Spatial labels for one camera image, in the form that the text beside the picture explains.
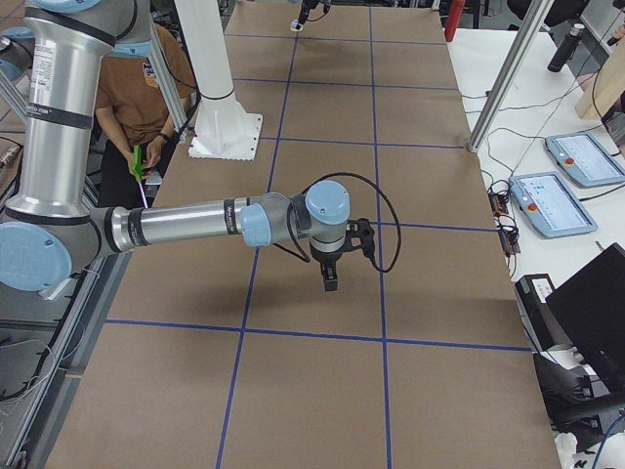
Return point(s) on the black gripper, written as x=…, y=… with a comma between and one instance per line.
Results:
x=307, y=5
x=325, y=258

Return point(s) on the blue service bell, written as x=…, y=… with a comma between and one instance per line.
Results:
x=296, y=26

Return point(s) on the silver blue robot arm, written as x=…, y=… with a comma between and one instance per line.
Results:
x=47, y=233

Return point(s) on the brown paper table cover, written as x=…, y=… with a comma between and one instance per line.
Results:
x=214, y=355

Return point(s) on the red cylinder bottle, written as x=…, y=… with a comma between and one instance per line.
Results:
x=455, y=12

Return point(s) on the person in brown shirt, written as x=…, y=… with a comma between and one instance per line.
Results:
x=132, y=112

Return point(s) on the black box with label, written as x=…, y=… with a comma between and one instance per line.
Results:
x=532, y=292

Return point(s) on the green handheld tool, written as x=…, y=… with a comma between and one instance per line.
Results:
x=138, y=168

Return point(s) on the near blue teach pendant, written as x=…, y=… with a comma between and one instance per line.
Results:
x=550, y=206

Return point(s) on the blue teach pendant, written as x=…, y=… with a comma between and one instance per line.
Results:
x=584, y=160
x=550, y=206

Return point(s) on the black water bottle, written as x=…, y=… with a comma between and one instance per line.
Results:
x=567, y=48

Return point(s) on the black monitor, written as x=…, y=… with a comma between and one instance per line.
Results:
x=589, y=307

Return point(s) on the far blue teach pendant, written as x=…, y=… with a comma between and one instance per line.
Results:
x=584, y=160

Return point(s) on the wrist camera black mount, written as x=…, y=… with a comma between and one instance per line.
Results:
x=360, y=236

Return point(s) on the white pedestal column base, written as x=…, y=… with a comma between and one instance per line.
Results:
x=223, y=128

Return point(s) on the aluminium frame post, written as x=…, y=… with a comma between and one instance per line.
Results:
x=534, y=18

